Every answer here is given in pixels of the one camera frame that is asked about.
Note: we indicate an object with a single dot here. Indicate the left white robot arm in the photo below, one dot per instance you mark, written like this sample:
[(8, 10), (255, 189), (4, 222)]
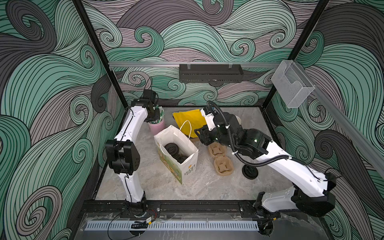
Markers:
[(123, 156)]

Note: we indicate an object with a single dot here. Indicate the pink cup of stirrers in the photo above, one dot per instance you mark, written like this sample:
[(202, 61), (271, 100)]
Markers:
[(158, 125)]

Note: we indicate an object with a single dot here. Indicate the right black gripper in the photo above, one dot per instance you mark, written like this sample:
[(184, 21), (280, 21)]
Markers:
[(206, 135)]

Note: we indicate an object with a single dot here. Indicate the yellow napkin stack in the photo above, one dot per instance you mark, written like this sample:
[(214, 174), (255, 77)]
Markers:
[(189, 121)]

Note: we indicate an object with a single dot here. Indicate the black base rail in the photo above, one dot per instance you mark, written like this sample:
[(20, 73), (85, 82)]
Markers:
[(163, 208)]

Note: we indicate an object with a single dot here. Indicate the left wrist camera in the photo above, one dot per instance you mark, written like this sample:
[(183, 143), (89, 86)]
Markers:
[(151, 95)]

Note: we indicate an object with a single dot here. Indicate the black coffee lid stack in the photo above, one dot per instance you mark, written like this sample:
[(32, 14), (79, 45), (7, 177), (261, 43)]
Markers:
[(250, 173)]

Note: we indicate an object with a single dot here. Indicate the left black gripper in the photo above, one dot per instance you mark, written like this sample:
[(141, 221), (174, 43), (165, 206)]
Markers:
[(157, 116)]

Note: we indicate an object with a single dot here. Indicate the clear acrylic wall holder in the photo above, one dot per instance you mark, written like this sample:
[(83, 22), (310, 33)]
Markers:
[(292, 83)]

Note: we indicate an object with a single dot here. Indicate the white paper takeout bag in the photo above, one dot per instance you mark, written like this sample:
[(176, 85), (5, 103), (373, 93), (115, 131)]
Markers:
[(182, 172)]

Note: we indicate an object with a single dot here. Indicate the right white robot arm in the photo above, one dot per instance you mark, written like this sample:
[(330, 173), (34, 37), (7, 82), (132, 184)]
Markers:
[(311, 190)]

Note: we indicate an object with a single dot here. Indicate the black wall-mounted tray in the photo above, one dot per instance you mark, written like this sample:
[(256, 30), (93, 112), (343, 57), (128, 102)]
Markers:
[(210, 73)]

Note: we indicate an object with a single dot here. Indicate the stack of green paper cups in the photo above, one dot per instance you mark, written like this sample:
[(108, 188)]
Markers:
[(239, 120)]

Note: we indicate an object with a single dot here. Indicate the white slotted cable duct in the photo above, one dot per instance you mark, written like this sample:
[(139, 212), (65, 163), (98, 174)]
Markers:
[(174, 226)]

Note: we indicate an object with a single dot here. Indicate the brown pulp cup carrier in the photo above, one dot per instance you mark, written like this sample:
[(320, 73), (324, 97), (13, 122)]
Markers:
[(222, 163)]

